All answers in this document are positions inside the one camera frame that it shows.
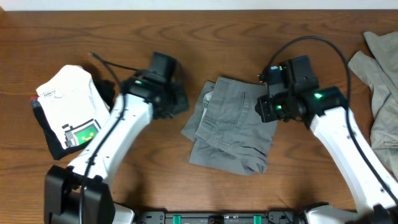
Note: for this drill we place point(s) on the grey shorts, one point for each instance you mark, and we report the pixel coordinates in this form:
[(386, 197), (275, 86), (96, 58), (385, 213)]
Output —
[(226, 131)]

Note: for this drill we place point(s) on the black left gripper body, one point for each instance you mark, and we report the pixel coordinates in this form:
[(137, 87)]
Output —
[(173, 101)]

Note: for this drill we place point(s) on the folded black garment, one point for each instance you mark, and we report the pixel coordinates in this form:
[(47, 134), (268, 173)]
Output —
[(107, 93)]

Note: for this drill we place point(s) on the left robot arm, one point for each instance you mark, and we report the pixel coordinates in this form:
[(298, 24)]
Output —
[(80, 193)]

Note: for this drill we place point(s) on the beige khaki garment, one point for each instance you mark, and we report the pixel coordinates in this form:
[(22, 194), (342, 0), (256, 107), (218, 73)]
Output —
[(379, 72)]

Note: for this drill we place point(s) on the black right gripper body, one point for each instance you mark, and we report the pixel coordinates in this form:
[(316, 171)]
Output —
[(276, 108)]

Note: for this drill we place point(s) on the folded white printed t-shirt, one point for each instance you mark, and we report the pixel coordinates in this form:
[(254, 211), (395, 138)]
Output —
[(73, 106)]

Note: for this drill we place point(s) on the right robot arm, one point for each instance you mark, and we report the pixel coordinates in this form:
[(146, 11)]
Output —
[(293, 92)]

